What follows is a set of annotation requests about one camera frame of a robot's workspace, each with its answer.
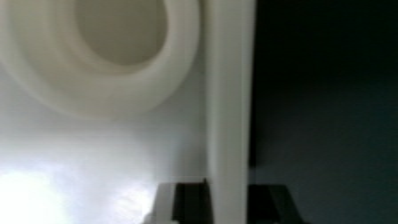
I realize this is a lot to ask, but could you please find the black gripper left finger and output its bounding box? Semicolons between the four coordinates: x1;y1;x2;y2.
144;179;214;224

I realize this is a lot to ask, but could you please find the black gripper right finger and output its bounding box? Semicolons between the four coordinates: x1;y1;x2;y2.
247;184;308;224

